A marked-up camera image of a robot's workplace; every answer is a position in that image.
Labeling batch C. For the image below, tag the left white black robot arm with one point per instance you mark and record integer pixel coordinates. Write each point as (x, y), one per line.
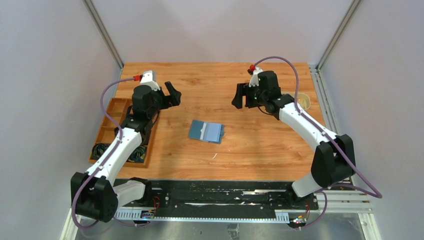
(93, 193)

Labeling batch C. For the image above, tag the cream oval plastic tray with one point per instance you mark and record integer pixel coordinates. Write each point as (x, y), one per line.
(303, 100)

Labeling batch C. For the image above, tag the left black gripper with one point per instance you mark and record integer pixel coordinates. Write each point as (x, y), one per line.
(166, 98)

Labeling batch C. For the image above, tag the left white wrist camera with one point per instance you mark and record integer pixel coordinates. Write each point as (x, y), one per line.
(148, 79)

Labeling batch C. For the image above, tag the aluminium corner post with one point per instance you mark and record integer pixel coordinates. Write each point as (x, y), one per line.
(349, 14)
(97, 20)

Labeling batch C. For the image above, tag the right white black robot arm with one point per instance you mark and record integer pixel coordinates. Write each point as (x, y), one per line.
(334, 156)

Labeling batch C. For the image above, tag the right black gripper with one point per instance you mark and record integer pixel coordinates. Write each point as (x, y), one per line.
(245, 95)

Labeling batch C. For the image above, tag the wooden compartment tray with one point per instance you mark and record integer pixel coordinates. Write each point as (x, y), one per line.
(117, 109)

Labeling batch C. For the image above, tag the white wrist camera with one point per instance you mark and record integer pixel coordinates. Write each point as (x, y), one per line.
(254, 79)
(148, 79)

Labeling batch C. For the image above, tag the blue card holder wallet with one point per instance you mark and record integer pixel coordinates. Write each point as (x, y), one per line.
(208, 132)

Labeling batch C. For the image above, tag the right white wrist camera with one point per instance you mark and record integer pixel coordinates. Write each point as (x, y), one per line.
(254, 79)

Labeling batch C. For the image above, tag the left aluminium corner post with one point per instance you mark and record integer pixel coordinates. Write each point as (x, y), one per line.
(97, 20)

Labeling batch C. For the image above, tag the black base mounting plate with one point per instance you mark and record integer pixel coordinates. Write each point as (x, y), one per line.
(223, 200)

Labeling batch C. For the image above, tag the right aluminium corner post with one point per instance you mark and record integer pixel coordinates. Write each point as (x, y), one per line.
(349, 14)

